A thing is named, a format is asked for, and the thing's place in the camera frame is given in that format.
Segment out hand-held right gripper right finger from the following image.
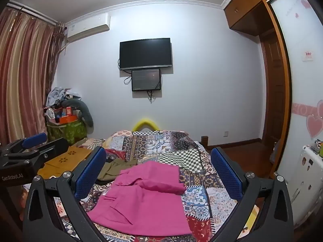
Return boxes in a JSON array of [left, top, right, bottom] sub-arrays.
[[211, 146, 294, 242]]

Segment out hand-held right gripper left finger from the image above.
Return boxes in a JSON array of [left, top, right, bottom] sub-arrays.
[[22, 146, 106, 242]]

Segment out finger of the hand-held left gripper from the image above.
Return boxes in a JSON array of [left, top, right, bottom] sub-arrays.
[[0, 132, 48, 157], [5, 138, 69, 168]]

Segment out pink pants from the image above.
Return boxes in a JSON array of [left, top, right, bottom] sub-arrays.
[[87, 161, 193, 237]]

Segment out olive green pants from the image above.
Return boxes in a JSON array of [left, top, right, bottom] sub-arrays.
[[97, 158, 138, 182]]

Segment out yellow wooden lap desk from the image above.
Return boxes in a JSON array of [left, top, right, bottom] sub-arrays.
[[37, 145, 94, 179]]

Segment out green patterned bag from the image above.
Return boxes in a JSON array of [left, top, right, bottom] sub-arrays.
[[47, 120, 87, 145]]

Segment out orange box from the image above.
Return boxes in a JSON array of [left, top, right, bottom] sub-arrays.
[[59, 115, 77, 124]]

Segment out red cloth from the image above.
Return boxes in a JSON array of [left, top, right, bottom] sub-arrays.
[[105, 149, 127, 160]]

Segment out pile of pale clothes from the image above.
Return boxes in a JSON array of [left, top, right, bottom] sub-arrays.
[[48, 87, 81, 106]]

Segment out grey bag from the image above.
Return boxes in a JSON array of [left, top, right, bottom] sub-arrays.
[[271, 141, 282, 162]]

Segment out patchwork printed blanket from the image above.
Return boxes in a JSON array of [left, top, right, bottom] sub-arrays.
[[50, 130, 253, 242]]

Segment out striped brown curtain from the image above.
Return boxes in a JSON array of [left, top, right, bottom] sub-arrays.
[[0, 6, 67, 147]]

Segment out yellow cushion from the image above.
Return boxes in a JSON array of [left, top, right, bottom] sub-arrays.
[[132, 117, 159, 132]]

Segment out white stickered case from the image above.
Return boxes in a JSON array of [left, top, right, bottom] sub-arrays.
[[274, 145, 323, 228]]

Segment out pink heart sticker garland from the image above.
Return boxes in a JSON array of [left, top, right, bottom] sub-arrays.
[[293, 102, 323, 139]]

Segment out brown wooden door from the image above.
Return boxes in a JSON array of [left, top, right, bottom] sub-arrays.
[[260, 30, 287, 152]]

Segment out small black monitor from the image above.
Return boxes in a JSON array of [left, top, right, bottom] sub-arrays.
[[131, 68, 162, 92]]

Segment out white sliding wardrobe door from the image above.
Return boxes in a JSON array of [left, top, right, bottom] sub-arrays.
[[267, 0, 323, 232]]

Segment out white air conditioner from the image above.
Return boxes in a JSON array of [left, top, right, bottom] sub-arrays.
[[66, 13, 111, 43]]

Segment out wooden overhead cabinet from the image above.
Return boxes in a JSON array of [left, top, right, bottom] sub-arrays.
[[223, 0, 293, 37]]

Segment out black wall television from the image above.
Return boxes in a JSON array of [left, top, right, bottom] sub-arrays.
[[119, 38, 173, 70]]

